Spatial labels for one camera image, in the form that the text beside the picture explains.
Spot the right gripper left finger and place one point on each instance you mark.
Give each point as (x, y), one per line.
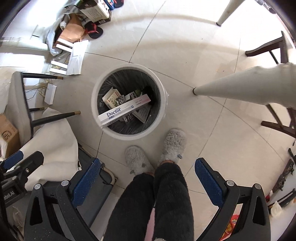
(41, 222)

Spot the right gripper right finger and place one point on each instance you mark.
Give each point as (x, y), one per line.
(253, 221)

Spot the white round trash bin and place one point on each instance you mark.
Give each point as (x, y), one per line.
(122, 84)

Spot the cardboard box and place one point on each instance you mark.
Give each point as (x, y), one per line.
(10, 140)

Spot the grey chair with black legs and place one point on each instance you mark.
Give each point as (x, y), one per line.
(18, 112)

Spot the person's black fleece legs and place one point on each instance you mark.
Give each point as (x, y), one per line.
(165, 193)

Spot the white flat box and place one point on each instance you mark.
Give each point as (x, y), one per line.
(50, 93)

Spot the Doctor toothpaste box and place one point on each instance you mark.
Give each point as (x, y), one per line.
(109, 117)

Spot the left grey fluffy slipper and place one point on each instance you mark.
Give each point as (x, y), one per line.
(137, 161)

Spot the grey fluffy slipper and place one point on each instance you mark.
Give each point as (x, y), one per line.
(137, 161)
(174, 146)

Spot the right grey fluffy slipper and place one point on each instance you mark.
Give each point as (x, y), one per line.
(174, 146)

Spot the white table leg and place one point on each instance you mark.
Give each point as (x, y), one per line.
(229, 10)
(245, 86)

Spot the black red slipper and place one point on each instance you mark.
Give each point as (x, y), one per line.
(93, 30)

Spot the dark wooden chair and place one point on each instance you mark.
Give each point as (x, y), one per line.
(280, 84)

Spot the far white table leg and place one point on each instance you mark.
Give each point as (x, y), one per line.
(229, 10)

